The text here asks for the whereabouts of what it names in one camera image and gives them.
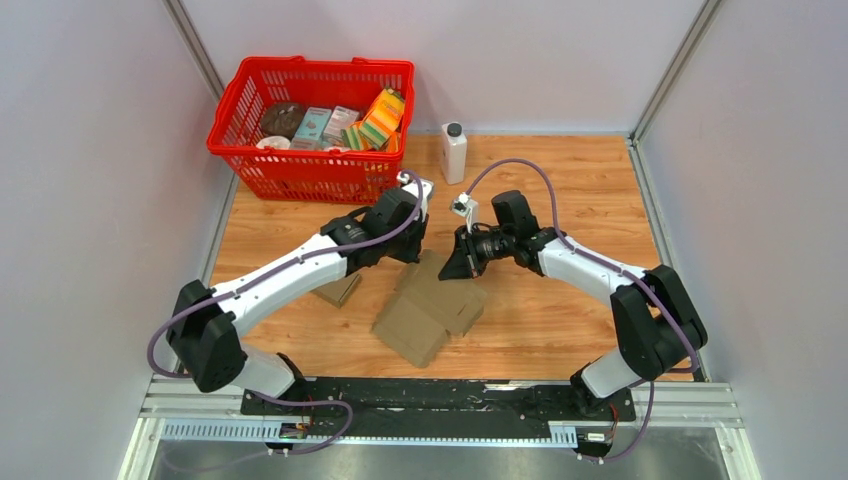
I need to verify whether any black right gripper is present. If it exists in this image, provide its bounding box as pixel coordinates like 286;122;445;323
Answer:
438;223;515;281

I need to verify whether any brown cardboard box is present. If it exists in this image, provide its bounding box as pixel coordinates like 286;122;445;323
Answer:
312;273;362;309

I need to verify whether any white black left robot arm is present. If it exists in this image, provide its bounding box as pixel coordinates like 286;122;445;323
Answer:
163;180;433;415

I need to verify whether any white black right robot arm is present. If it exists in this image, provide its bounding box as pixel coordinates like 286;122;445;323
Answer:
438;190;708;419

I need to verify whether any grey pink snack box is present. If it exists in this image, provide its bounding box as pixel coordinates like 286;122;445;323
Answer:
322;106;360;146

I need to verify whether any teal snack box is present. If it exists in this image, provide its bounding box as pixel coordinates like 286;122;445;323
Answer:
289;107;332;151

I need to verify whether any green striped packet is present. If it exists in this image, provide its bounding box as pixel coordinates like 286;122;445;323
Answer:
341;121;372;151

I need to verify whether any white bottle black cap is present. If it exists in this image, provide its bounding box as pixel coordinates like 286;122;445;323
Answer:
441;122;468;185

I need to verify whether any red plastic shopping basket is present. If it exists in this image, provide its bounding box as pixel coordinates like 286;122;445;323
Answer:
206;56;415;204

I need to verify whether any white round lid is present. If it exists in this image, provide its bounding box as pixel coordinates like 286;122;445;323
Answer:
256;135;291;150

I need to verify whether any brown round bag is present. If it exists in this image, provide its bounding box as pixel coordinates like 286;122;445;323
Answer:
259;102;306;139

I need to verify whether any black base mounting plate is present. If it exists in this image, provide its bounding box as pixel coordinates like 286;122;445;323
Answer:
240;377;636;440

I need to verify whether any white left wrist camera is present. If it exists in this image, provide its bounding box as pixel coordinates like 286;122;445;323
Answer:
396;170;435;210

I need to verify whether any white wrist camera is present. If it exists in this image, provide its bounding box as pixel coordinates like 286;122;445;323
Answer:
450;192;479;232
396;170;435;210

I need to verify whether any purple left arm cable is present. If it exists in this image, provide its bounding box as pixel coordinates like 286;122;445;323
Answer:
146;169;425;458

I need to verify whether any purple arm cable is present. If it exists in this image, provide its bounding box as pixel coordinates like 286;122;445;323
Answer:
463;157;702;464
146;169;425;458

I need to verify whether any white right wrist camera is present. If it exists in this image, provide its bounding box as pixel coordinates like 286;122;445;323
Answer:
450;192;479;232

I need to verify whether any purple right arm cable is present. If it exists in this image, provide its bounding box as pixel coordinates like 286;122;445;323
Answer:
463;157;702;464

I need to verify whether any aluminium frame rail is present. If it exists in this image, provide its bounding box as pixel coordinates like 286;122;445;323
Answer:
119;376;760;479

